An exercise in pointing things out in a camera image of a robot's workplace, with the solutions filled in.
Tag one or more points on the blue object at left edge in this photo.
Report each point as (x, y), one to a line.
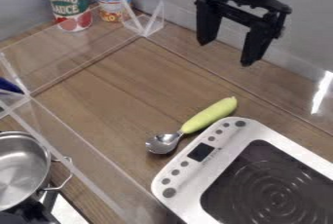
(9, 87)

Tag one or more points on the stainless steel pot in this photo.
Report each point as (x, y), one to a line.
(26, 161)

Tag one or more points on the white and black stove top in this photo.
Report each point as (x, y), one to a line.
(243, 174)

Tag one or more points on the green handled metal spoon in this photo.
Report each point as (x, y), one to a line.
(164, 143)

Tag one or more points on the black stove under pot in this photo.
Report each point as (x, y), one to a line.
(51, 210)

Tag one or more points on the clear acrylic corner bracket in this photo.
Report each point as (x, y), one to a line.
(142, 24)

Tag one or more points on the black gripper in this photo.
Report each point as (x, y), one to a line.
(263, 15)

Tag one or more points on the clear acrylic divider strip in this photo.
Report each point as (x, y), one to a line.
(25, 114)

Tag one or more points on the tomato sauce can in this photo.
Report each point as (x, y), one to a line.
(73, 14)

